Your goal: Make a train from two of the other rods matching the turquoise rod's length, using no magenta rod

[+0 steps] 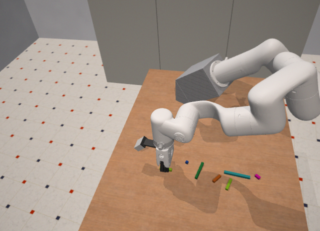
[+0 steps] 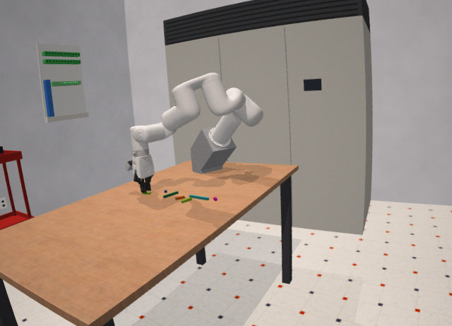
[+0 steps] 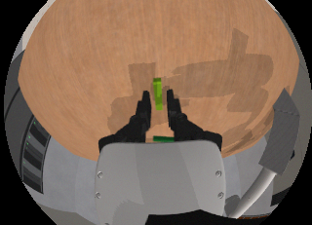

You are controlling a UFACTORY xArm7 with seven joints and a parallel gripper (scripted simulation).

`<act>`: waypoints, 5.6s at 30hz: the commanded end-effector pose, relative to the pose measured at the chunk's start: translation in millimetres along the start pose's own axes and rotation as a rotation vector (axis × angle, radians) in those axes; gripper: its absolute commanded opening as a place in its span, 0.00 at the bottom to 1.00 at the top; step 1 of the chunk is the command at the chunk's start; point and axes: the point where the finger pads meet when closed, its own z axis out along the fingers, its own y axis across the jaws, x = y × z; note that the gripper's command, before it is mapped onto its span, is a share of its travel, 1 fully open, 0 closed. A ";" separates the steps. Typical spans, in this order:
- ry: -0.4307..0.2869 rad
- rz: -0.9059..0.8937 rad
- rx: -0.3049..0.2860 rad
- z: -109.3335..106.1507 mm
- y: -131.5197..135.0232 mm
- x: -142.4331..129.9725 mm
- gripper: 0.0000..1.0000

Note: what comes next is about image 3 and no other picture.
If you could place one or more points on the green flat bar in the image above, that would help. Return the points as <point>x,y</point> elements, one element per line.
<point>163,139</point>

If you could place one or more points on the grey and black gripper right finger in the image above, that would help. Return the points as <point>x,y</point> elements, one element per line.
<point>183,128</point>

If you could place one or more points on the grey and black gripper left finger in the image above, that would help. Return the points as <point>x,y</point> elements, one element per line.
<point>135,130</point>

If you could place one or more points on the lime green rod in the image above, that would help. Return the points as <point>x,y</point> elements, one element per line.
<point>158,93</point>

